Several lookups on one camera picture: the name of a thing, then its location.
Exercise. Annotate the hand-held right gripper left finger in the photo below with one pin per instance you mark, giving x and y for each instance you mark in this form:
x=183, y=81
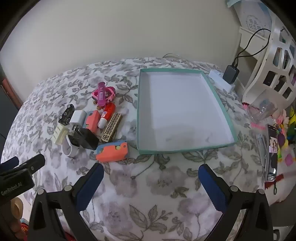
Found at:
x=91, y=185

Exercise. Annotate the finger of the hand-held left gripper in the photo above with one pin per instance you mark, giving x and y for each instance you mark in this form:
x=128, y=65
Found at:
x=34, y=163
x=9, y=163

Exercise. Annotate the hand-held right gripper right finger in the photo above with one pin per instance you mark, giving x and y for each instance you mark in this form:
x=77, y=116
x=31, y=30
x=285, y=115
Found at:
x=212, y=187

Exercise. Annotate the cream ribbed plastic block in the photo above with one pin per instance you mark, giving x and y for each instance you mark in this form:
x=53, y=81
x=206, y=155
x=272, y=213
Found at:
x=59, y=134

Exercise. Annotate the white round plastic device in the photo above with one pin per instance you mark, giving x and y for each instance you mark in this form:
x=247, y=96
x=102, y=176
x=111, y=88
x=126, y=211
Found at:
x=70, y=148

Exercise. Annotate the large orange blue toy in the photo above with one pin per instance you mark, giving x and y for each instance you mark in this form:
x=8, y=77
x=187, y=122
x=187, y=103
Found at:
x=112, y=151

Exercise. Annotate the black charger plug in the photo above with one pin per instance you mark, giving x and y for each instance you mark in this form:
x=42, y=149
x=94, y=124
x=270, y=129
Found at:
x=86, y=139

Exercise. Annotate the black toy car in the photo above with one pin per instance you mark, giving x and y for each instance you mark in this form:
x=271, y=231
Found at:
x=66, y=114

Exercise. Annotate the gold patterned lighter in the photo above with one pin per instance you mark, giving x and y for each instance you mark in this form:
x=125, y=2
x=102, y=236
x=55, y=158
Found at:
x=111, y=127

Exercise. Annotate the white charger plug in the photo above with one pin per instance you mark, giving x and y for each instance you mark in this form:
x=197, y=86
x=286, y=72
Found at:
x=77, y=117

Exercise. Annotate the small orange blue toy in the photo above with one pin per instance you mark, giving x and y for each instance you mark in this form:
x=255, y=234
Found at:
x=91, y=121

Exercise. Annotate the red white tube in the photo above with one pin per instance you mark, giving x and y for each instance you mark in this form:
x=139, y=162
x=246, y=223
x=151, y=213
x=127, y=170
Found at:
x=106, y=114

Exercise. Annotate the teal cardboard box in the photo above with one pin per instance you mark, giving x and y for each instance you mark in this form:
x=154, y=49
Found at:
x=180, y=104

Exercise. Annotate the pink translucent lighter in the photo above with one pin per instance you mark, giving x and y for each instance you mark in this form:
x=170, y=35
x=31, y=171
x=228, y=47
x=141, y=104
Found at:
x=101, y=93

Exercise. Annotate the pink watch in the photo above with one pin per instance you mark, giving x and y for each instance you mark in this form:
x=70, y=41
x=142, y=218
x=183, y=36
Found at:
x=111, y=93

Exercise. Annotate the person's left hand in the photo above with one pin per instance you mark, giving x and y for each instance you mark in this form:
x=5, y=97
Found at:
x=17, y=228

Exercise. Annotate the silver metal clip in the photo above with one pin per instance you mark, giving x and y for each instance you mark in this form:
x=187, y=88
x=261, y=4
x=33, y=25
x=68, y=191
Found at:
x=261, y=153

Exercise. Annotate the black smartphone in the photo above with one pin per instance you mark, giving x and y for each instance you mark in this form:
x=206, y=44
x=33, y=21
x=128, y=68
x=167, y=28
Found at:
x=272, y=153

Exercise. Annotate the pink knitted mat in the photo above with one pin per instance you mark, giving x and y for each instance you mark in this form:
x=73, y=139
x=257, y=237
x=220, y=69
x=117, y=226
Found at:
x=256, y=126

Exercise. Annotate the clear glass jar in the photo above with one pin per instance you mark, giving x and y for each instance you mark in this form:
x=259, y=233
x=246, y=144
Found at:
x=262, y=111

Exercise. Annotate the pile of colourful toys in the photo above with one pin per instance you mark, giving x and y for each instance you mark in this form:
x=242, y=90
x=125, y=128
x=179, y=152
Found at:
x=288, y=134

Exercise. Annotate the white power strip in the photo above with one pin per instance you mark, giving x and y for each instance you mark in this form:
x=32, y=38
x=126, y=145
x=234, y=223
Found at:
x=219, y=80

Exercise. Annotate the black power adapter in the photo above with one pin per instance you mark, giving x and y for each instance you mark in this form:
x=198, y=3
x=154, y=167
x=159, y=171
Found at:
x=231, y=74

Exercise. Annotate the white lattice chair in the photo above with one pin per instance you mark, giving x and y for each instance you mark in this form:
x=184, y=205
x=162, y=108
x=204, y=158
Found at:
x=275, y=46

